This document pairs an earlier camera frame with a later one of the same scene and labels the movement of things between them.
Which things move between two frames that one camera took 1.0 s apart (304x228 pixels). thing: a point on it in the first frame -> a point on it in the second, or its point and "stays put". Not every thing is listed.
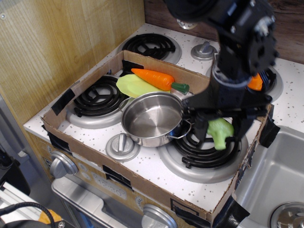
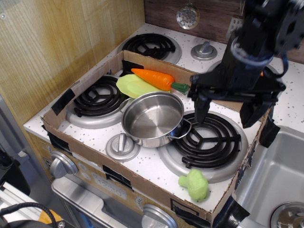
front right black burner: (192, 160) stays put
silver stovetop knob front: (121, 147) stays put
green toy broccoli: (220, 129) -> (196, 183)
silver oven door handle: (86, 201) stays put
